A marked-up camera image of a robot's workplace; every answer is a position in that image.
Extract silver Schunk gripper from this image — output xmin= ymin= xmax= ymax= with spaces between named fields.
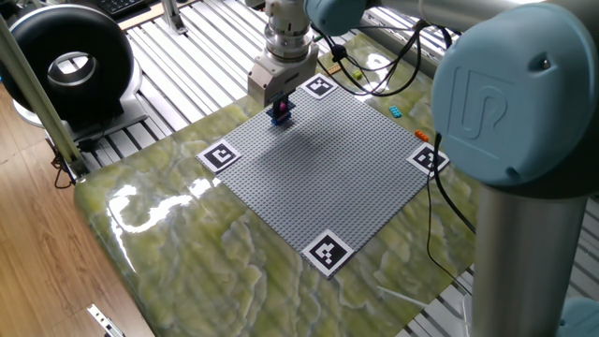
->
xmin=246 ymin=42 xmax=321 ymax=123

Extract black Lego plate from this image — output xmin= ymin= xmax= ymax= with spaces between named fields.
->
xmin=265 ymin=98 xmax=298 ymax=121

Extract grey Lego baseplate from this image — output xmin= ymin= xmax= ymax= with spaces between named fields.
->
xmin=195 ymin=73 xmax=450 ymax=280

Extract black white fiducial marker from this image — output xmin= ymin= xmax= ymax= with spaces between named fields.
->
xmin=405 ymin=141 xmax=450 ymax=178
xmin=299 ymin=73 xmax=339 ymax=100
xmin=195 ymin=139 xmax=243 ymax=175
xmin=299 ymin=228 xmax=356 ymax=280

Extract green marble pattern mat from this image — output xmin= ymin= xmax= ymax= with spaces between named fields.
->
xmin=73 ymin=32 xmax=478 ymax=337

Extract black keyboard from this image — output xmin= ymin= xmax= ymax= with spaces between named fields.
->
xmin=95 ymin=0 xmax=151 ymax=18

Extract black cable with ferrite bead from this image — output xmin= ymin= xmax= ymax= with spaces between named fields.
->
xmin=317 ymin=22 xmax=453 ymax=95

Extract black sensor cable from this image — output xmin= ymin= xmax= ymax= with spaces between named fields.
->
xmin=322 ymin=21 xmax=427 ymax=98

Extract upright aluminium bracket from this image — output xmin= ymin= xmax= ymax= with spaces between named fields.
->
xmin=160 ymin=0 xmax=188 ymax=35

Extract thick black cable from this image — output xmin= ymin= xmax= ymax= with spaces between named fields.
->
xmin=432 ymin=133 xmax=477 ymax=235

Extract thin black cable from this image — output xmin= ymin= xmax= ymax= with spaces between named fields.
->
xmin=424 ymin=168 xmax=474 ymax=296

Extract red and black wires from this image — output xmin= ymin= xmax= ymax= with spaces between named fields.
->
xmin=50 ymin=154 xmax=76 ymax=191

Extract slanted aluminium profile post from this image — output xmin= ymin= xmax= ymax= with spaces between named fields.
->
xmin=0 ymin=16 xmax=90 ymax=178

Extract black ring shaped device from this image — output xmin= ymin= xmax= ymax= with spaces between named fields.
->
xmin=0 ymin=4 xmax=144 ymax=130

